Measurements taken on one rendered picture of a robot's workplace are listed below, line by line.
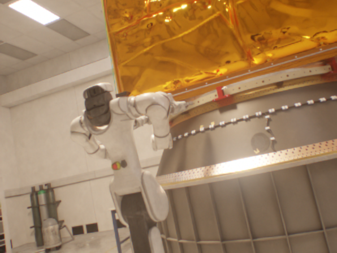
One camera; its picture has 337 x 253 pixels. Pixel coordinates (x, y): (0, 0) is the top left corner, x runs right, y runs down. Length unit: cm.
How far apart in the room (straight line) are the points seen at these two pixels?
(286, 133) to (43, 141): 875
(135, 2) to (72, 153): 725
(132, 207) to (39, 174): 881
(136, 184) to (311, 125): 112
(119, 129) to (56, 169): 848
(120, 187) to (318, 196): 108
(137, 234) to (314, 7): 174
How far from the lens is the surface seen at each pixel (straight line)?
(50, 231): 856
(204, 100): 226
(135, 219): 149
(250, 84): 216
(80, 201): 945
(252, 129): 204
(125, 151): 143
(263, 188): 192
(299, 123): 205
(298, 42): 228
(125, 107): 138
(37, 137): 1029
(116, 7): 275
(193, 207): 215
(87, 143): 166
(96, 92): 145
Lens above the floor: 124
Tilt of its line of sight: 9 degrees up
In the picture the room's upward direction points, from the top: 12 degrees counter-clockwise
